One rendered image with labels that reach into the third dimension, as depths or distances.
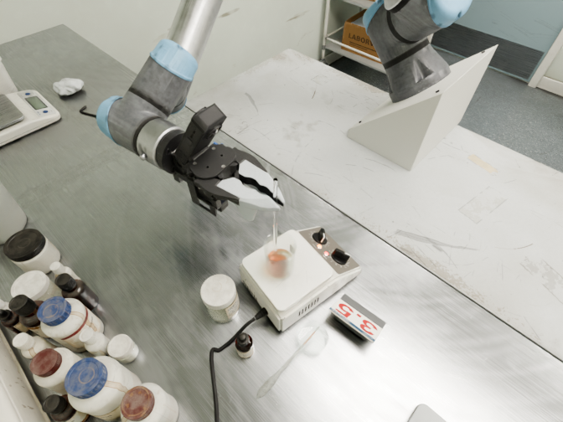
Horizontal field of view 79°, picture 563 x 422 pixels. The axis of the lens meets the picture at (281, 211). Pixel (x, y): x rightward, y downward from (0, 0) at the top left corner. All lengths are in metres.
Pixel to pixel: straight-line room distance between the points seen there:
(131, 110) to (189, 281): 0.33
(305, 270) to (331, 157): 0.40
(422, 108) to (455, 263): 0.33
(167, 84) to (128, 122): 0.09
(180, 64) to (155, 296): 0.42
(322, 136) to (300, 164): 0.13
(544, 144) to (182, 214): 2.52
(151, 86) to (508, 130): 2.57
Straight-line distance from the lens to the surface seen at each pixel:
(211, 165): 0.51
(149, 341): 0.68
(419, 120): 0.84
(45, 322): 0.64
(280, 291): 0.58
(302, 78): 1.21
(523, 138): 2.88
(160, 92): 0.62
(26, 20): 1.77
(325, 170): 0.88
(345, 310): 0.65
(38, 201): 0.98
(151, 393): 0.54
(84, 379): 0.56
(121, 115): 0.62
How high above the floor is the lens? 1.51
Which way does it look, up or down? 52 degrees down
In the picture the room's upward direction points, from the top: straight up
